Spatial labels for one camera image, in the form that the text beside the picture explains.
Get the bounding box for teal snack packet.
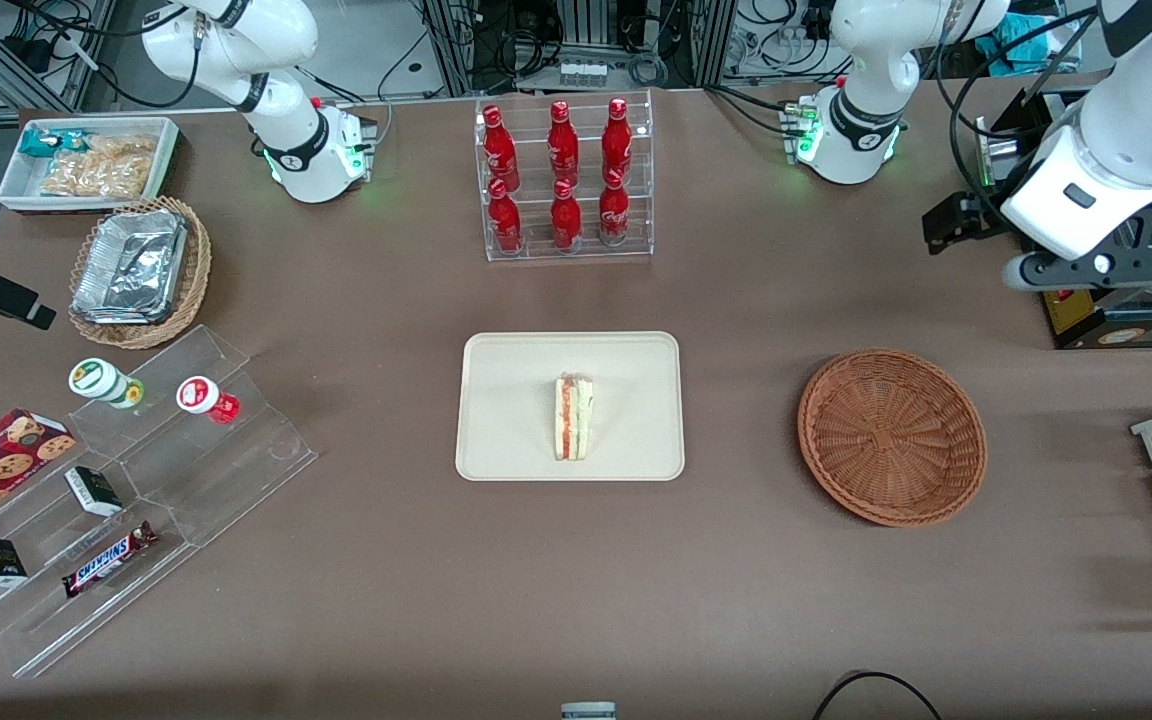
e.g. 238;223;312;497
18;127;89;160

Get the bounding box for red label yogurt bottle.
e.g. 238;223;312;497
176;375;242;426

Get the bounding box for small brown wicker basket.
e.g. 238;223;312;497
68;195;213;351

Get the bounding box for triangular sandwich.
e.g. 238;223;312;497
553;373;596;463

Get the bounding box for large brown wicker basket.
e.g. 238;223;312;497
797;348;988;528

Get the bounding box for red cola bottle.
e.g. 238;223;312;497
481;105;521;191
547;100;581;187
488;178;525;255
549;179;584;252
597;168;631;248
602;97;634;183

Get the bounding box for black looped cable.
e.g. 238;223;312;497
812;669;943;720

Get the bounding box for clear acrylic stepped display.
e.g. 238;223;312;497
0;324;319;680

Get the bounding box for stacked aluminium foil trays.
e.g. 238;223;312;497
70;207;188;327

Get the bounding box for green label yogurt bottle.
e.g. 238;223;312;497
68;357;146;412

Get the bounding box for white rectangular bin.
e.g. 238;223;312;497
0;116;182;215

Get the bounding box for beige plastic tray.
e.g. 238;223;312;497
455;331;685;482

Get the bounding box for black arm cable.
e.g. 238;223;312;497
948;0;1107;206

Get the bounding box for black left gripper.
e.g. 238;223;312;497
921;188;1015;257

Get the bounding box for clear bag of crackers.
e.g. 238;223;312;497
40;135;158;199

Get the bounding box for teal cloth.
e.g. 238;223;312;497
974;12;1077;65

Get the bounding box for clear acrylic bottle rack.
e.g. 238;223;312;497
474;89;655;264

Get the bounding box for Snickers chocolate bar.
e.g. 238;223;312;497
60;520;160;600

